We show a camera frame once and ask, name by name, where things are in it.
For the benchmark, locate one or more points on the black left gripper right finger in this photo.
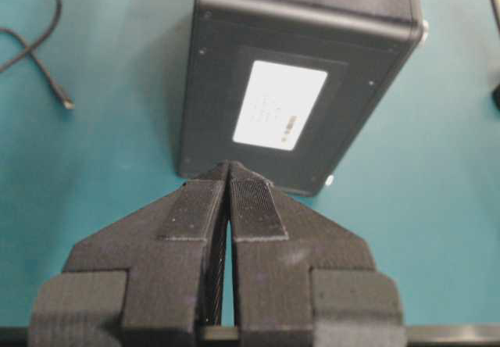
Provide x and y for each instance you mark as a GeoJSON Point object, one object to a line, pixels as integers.
{"type": "Point", "coordinates": [300, 279]}

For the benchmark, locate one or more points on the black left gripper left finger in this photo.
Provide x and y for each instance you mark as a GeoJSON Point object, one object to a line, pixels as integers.
{"type": "Point", "coordinates": [148, 279]}

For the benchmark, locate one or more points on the black mini PC box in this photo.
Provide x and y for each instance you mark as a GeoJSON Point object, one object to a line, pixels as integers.
{"type": "Point", "coordinates": [285, 86]}

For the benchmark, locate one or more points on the black frame rail top right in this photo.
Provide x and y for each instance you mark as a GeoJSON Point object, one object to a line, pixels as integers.
{"type": "Point", "coordinates": [494, 7]}

